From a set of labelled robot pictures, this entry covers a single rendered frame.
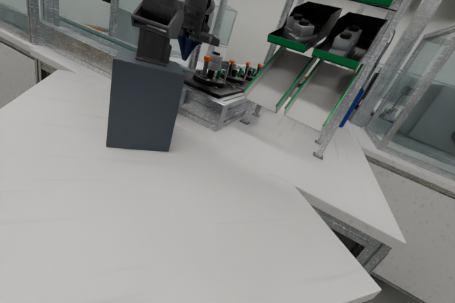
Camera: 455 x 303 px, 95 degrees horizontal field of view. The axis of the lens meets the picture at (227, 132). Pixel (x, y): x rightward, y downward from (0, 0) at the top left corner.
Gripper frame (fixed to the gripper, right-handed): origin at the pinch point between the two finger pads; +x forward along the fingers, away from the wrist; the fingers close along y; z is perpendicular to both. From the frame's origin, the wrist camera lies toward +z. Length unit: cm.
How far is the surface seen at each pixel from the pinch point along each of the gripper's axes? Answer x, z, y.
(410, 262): 71, 69, -129
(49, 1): 4, 18, 105
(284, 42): -11.3, 11.3, -26.7
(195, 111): 18.8, 2.3, -7.5
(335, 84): -5, 23, -46
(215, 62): 2.3, 18.0, -2.1
